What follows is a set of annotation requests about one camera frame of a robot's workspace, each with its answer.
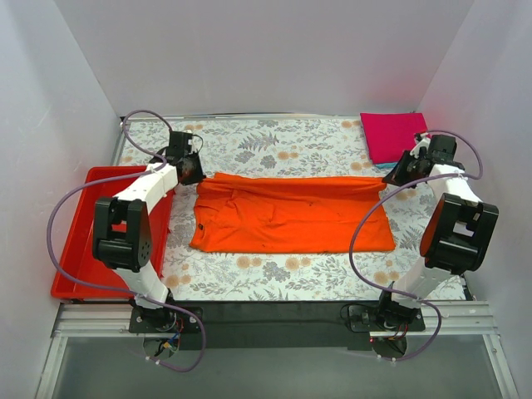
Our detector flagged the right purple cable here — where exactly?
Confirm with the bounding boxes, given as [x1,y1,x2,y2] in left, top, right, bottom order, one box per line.
[347,131,484,362]

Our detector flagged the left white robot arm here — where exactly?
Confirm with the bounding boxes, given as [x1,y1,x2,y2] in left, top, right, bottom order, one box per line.
[92,131,205,333]

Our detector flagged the folded magenta t shirt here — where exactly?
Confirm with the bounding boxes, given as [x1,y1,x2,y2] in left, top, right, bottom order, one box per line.
[360,112,427,165]

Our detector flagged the purple cable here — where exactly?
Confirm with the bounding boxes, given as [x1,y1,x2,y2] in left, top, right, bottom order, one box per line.
[347,131,484,362]
[45,109,208,373]

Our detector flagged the red plastic bin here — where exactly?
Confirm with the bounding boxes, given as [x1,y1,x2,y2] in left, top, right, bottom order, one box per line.
[51,179,175,301]

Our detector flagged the folded teal t shirt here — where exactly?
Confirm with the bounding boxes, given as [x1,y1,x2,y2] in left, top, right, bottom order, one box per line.
[375,162,397,170]

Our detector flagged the orange t shirt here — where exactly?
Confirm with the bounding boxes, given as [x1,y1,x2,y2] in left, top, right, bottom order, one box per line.
[190,173,396,254]

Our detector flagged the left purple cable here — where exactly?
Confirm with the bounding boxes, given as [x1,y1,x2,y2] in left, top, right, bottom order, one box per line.
[45,109,208,373]

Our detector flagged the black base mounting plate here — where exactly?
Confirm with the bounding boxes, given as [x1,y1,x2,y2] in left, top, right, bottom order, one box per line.
[129,300,425,350]

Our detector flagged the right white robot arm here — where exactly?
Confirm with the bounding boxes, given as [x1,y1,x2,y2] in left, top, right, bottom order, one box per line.
[376,132,499,331]

